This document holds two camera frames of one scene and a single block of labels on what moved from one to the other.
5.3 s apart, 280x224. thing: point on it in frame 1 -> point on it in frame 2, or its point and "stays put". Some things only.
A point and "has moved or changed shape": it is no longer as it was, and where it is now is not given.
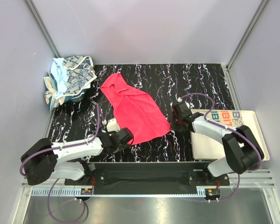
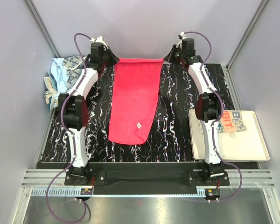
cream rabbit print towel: x=226 y=117 stays put
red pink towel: x=135 y=110 has moved or changed shape
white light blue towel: x=58 y=67 stays put
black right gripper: x=176 y=129 -> x=169 y=57
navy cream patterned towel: x=80 y=72 stays put
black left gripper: x=111 y=133 -> x=114 y=59
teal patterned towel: x=52 y=102 stays put
